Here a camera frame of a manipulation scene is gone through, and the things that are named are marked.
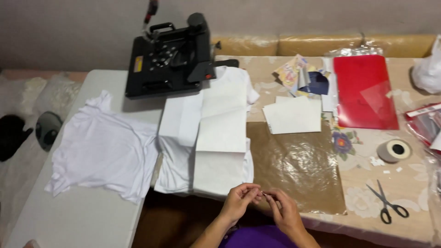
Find floral beige tablecloth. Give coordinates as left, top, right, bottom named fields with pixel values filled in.
left=214, top=55, right=441, bottom=246

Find plastic-covered pale bedding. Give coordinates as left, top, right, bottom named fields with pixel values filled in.
left=0, top=70, right=87, bottom=238

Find beige tape roll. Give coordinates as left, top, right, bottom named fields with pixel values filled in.
left=376, top=138, right=413, bottom=163

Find stack of white papers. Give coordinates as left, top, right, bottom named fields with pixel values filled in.
left=262, top=95, right=322, bottom=135

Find colourful printed paper sheets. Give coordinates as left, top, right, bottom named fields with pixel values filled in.
left=274, top=54, right=317, bottom=93

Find person's left hand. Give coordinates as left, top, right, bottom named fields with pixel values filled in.
left=220, top=183, right=263, bottom=225

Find black-handled scissors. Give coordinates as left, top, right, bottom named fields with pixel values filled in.
left=365, top=179, right=410, bottom=225

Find dark blue paper sheet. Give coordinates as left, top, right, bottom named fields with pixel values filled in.
left=298, top=71, right=331, bottom=96

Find person's purple clothing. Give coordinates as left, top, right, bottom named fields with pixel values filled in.
left=218, top=225, right=300, bottom=248

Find crumpled clear plastic wrap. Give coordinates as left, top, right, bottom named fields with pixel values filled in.
left=324, top=33, right=384, bottom=58

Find black heat press machine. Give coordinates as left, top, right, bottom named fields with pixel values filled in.
left=125, top=0, right=240, bottom=100

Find person's right hand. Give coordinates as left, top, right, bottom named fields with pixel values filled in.
left=263, top=188, right=308, bottom=239

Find white plastic bag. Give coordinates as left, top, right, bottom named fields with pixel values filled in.
left=411, top=34, right=441, bottom=94

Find white folding table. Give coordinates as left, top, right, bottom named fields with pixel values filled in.
left=3, top=70, right=166, bottom=248

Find red plastic folder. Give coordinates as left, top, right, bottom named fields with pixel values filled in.
left=333, top=54, right=399, bottom=131

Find brown glossy teflon sheet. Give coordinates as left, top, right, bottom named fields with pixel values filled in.
left=246, top=121, right=347, bottom=215

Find white paper scraps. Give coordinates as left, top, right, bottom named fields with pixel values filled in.
left=369, top=156, right=404, bottom=174

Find crumpled white t-shirt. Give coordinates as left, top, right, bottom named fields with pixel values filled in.
left=44, top=90, right=160, bottom=204

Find flat white t-shirt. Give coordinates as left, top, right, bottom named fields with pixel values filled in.
left=154, top=65, right=261, bottom=195

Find red-edged clear plastic packet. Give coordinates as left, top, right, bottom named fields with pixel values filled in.
left=404, top=103, right=441, bottom=152

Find tan sofa backrest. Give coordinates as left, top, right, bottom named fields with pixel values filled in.
left=210, top=33, right=437, bottom=58

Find large white paper sheet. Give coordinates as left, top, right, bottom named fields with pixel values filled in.
left=158, top=90, right=249, bottom=198

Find grey round object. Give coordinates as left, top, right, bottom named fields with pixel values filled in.
left=35, top=111, right=63, bottom=152

